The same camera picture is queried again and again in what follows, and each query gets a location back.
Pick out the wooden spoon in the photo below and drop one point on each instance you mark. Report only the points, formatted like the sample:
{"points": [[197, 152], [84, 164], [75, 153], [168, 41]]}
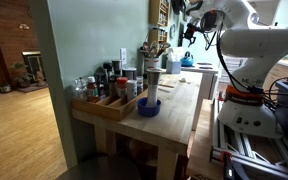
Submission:
{"points": [[145, 46]]}

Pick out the metal ladle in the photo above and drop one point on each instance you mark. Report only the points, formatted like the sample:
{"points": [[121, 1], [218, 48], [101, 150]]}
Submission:
{"points": [[166, 46]]}

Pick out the brown hearth rug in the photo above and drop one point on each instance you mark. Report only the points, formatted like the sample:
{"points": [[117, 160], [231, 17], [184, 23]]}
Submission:
{"points": [[30, 88]]}

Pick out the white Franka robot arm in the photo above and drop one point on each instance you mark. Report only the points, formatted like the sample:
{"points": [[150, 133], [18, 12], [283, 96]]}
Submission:
{"points": [[257, 43]]}

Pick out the small round pot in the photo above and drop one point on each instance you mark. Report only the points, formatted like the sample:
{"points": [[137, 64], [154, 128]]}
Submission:
{"points": [[4, 87]]}

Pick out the wooden butcher block table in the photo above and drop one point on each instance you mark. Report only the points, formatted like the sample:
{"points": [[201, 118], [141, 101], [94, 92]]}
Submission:
{"points": [[170, 116]]}

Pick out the blue kettle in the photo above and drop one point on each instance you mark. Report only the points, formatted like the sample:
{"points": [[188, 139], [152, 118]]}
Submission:
{"points": [[187, 61]]}

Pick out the steel canister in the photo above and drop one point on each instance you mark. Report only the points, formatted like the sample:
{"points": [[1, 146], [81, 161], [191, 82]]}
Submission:
{"points": [[116, 66]]}

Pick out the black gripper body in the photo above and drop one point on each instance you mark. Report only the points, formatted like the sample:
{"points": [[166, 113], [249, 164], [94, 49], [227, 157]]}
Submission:
{"points": [[190, 30]]}

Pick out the white spice shaker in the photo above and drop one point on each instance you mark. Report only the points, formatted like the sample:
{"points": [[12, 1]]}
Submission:
{"points": [[131, 90]]}

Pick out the wooden condiment tray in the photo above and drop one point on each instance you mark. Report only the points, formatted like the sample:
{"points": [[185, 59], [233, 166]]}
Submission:
{"points": [[107, 108]]}

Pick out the small jar dark lid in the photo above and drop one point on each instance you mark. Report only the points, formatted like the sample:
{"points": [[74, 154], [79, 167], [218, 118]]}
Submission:
{"points": [[139, 84]]}

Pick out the hot sauce bottle white cap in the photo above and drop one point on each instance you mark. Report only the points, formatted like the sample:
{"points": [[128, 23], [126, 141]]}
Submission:
{"points": [[92, 90]]}

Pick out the black pepper mill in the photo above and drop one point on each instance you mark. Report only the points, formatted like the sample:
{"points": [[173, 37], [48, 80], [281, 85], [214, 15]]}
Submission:
{"points": [[108, 69]]}

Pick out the white wall outlet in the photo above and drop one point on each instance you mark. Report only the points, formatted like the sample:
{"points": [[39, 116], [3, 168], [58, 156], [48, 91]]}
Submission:
{"points": [[123, 56]]}

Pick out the black jar white label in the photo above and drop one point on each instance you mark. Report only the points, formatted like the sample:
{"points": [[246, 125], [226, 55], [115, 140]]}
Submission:
{"points": [[129, 74]]}

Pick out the clear glass bottle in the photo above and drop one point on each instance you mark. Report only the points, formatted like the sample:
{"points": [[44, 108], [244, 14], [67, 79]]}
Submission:
{"points": [[80, 88]]}

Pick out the round black stool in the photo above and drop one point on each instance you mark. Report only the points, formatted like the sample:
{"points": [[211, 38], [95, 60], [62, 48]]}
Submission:
{"points": [[99, 168]]}

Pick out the wooden wall spice rack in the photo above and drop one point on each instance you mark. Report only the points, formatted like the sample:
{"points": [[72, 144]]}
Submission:
{"points": [[157, 36], [158, 12]]}

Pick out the aluminium rail frame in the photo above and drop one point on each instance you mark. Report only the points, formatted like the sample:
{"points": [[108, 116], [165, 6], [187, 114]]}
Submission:
{"points": [[247, 150]]}

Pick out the white plastic drawer unit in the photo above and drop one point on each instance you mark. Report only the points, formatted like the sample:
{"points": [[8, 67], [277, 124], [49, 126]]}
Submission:
{"points": [[230, 71]]}

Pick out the dark fireplace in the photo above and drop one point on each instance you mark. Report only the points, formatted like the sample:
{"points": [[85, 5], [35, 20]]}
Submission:
{"points": [[33, 65]]}

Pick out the small wall ornament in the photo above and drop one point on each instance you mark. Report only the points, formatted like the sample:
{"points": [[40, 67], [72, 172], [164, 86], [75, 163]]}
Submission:
{"points": [[24, 26]]}

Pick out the potted green plant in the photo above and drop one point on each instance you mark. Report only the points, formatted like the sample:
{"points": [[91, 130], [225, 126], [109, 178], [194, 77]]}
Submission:
{"points": [[21, 76]]}

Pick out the red-capped spice jar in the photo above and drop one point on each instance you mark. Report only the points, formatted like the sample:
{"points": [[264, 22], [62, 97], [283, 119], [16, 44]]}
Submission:
{"points": [[121, 87]]}

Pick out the white crock red peppers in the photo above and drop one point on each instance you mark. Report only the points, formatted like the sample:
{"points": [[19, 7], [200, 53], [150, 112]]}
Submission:
{"points": [[151, 64]]}

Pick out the hanging dark pans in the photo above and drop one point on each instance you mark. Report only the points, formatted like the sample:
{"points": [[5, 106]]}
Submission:
{"points": [[178, 7]]}

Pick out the small blue bowl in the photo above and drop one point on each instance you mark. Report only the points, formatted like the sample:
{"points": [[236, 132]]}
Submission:
{"points": [[149, 110]]}

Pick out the long wooden spatula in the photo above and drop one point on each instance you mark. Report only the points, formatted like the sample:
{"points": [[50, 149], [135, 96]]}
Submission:
{"points": [[166, 85]]}

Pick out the white grinder steel cap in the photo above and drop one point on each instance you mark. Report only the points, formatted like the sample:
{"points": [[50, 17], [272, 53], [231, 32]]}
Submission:
{"points": [[153, 86]]}

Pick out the crumpled white tissue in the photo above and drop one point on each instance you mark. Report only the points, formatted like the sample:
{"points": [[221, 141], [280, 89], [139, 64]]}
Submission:
{"points": [[183, 80]]}

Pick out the dark glass bottle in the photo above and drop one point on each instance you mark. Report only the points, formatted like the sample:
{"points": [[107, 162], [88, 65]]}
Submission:
{"points": [[101, 85]]}

